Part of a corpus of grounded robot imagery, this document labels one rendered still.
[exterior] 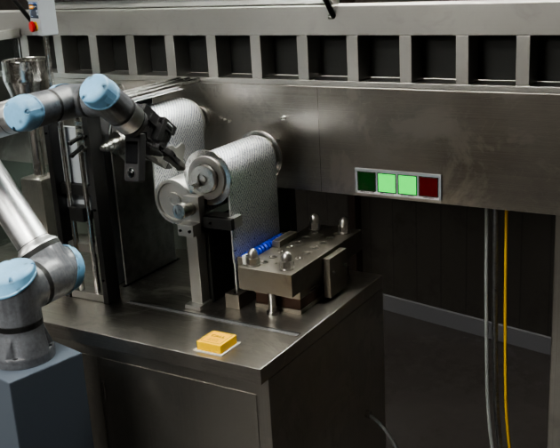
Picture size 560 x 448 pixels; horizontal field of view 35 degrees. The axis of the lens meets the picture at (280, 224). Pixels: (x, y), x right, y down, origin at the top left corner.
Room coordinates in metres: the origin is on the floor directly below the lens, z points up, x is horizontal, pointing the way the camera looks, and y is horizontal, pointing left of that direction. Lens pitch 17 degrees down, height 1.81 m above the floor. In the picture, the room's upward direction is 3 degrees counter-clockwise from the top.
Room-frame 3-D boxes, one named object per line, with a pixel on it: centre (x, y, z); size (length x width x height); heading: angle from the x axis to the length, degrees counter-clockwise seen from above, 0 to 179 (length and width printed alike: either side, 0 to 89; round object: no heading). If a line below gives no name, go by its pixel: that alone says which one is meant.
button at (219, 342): (1.98, 0.17, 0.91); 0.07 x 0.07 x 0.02; 58
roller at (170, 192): (2.43, 0.22, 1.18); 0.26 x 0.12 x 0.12; 148
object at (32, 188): (2.73, 0.74, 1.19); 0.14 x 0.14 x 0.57
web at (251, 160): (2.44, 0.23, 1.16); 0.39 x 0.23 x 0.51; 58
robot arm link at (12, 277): (1.99, 0.63, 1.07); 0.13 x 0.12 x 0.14; 151
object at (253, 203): (2.33, 0.07, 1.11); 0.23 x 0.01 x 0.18; 148
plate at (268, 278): (2.30, -0.06, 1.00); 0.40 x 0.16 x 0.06; 148
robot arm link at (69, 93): (2.02, 0.46, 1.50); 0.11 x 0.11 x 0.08; 61
